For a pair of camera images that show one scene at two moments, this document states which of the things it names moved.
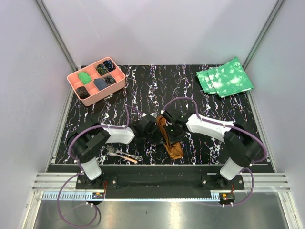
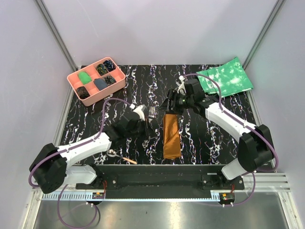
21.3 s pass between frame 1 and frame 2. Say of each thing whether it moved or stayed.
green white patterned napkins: stayed
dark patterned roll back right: stayed
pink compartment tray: stayed
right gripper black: moved
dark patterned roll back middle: stayed
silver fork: moved
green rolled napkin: stayed
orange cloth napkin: moved
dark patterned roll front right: stayed
